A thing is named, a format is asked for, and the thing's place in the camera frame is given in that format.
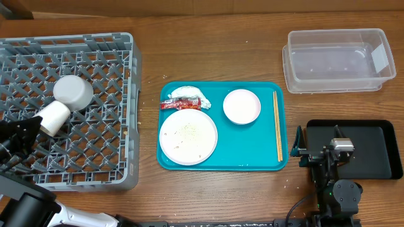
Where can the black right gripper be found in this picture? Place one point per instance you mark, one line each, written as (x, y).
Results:
(316, 151)

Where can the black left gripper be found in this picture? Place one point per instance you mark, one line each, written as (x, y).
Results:
(19, 132)

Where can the white paper cup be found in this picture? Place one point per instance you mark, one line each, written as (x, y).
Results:
(53, 117)

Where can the small pink bowl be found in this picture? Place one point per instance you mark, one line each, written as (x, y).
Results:
(241, 106)

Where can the grey plastic bowl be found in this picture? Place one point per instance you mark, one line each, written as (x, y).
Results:
(73, 91)

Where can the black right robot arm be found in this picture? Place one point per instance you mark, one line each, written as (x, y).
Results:
(338, 199)

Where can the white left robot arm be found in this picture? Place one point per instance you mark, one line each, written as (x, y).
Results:
(30, 204)

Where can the grey dishwasher rack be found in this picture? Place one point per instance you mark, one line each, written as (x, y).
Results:
(97, 148)

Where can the wooden chopstick right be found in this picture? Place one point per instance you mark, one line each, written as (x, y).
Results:
(279, 126)

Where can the wooden chopstick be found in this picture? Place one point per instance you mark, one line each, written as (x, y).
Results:
(279, 126)
(276, 126)

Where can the teal serving tray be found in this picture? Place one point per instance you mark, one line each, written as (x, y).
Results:
(259, 146)

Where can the wooden chopstick left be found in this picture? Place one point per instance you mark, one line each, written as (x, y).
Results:
(276, 126)

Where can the black plastic tray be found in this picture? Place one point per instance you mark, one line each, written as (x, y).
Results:
(376, 154)

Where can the clear plastic bin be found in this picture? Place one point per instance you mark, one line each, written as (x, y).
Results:
(337, 61)

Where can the large white plate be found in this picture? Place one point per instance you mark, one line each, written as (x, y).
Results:
(188, 137)

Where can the red sauce packet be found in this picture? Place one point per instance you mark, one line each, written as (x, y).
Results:
(181, 103)

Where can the crumpled white napkin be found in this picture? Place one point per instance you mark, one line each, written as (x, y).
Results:
(190, 92)

